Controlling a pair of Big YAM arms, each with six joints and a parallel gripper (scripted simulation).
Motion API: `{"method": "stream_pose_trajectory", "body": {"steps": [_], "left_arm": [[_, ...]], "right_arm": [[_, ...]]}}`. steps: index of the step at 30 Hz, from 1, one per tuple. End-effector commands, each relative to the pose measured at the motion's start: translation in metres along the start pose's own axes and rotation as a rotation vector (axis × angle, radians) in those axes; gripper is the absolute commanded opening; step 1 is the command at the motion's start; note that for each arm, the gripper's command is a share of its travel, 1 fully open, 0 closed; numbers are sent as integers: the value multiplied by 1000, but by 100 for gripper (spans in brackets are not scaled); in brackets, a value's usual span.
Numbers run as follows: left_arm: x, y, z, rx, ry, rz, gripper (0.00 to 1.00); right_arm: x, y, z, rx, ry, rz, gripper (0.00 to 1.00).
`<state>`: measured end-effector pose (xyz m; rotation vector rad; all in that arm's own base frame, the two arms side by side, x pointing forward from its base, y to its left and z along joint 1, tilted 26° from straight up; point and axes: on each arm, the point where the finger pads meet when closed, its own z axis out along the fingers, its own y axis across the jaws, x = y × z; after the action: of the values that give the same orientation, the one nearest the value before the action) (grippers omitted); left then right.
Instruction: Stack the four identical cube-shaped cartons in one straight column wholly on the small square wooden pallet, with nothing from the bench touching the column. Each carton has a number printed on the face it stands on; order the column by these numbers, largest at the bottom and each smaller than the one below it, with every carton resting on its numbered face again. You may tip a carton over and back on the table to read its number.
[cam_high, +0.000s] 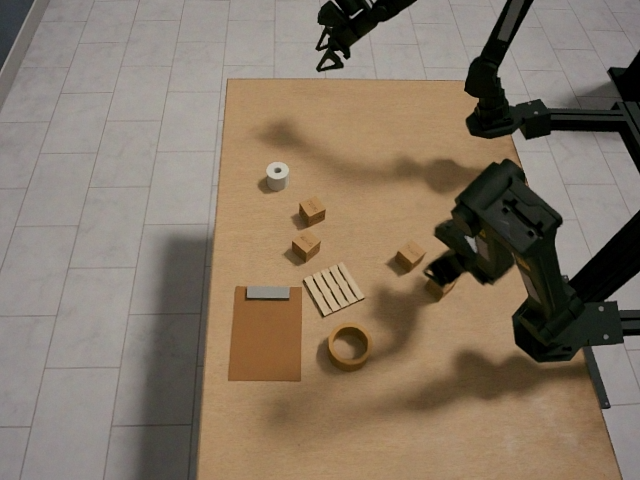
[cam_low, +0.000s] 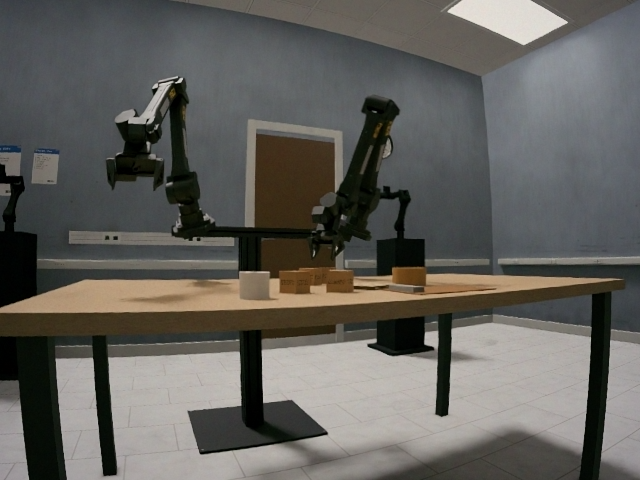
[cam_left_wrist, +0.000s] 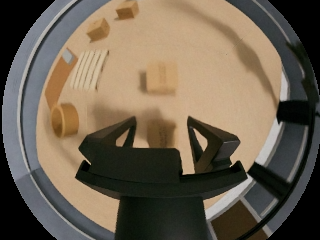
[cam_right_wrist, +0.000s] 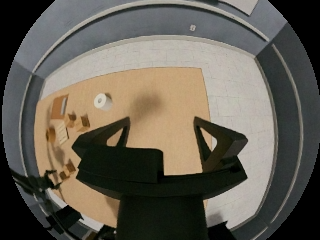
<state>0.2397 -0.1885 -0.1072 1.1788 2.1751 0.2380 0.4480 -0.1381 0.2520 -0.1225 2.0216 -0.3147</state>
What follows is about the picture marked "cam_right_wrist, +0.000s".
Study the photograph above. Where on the brown clipboard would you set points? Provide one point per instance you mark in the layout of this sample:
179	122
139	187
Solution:
58	107

